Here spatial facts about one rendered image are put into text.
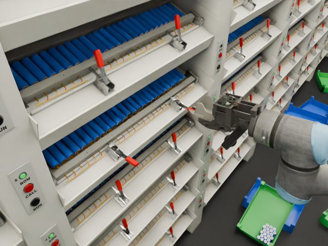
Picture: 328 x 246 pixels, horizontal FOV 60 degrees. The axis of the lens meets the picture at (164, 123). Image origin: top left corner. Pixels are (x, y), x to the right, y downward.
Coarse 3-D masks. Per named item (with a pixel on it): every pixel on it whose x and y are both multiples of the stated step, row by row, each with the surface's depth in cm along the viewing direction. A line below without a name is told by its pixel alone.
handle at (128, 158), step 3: (117, 150) 72; (117, 153) 72; (120, 153) 72; (123, 156) 71; (126, 156) 71; (126, 159) 70; (129, 159) 70; (132, 159) 70; (129, 162) 70; (132, 162) 70; (135, 162) 70; (138, 162) 70; (135, 165) 69
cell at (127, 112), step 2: (116, 104) 82; (118, 104) 82; (120, 104) 82; (122, 104) 82; (116, 106) 82; (118, 106) 81; (120, 106) 81; (122, 106) 81; (118, 108) 82; (120, 108) 81; (122, 108) 81; (124, 108) 81; (120, 110) 81; (122, 110) 81; (124, 110) 81; (126, 110) 81; (128, 110) 82; (122, 112) 81; (124, 112) 81; (126, 112) 81; (128, 112) 81; (130, 112) 82; (124, 114) 81; (126, 114) 81; (128, 114) 81; (126, 116) 81
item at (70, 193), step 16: (192, 64) 98; (208, 80) 97; (192, 96) 95; (176, 112) 89; (144, 128) 82; (160, 128) 84; (128, 144) 77; (144, 144) 81; (112, 160) 73; (80, 176) 68; (96, 176) 69; (64, 192) 65; (80, 192) 66; (64, 208) 64
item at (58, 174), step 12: (180, 84) 93; (168, 96) 89; (144, 108) 83; (156, 108) 86; (132, 120) 79; (120, 132) 76; (96, 144) 71; (84, 156) 69; (60, 168) 65; (72, 168) 67; (84, 168) 68
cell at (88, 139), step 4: (80, 128) 73; (76, 132) 73; (80, 132) 73; (84, 132) 73; (80, 136) 73; (84, 136) 72; (88, 136) 73; (84, 140) 72; (88, 140) 72; (92, 140) 73; (88, 144) 73
